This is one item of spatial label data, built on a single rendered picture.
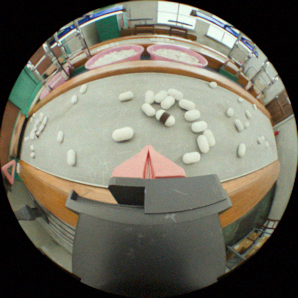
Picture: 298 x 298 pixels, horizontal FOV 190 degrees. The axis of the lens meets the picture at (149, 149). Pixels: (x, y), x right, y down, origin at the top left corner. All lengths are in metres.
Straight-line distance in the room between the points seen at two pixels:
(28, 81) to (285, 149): 5.26
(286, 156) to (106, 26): 6.12
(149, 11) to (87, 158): 5.23
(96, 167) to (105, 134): 0.07
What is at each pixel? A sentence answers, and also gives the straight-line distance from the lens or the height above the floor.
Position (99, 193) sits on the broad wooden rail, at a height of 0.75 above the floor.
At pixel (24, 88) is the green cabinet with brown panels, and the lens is 1.01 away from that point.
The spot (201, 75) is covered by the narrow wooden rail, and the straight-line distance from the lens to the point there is 0.34.
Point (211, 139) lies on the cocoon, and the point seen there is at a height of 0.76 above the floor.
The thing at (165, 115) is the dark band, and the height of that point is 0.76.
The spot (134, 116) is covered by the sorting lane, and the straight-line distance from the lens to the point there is 0.20.
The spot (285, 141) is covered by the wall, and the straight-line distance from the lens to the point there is 4.36.
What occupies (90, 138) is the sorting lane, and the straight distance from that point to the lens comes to 0.21.
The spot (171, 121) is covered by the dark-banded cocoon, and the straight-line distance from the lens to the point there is 0.17.
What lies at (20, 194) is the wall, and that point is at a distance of 2.01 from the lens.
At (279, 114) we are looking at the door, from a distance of 4.55.
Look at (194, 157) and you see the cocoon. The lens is 0.17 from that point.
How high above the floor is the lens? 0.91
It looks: 78 degrees down
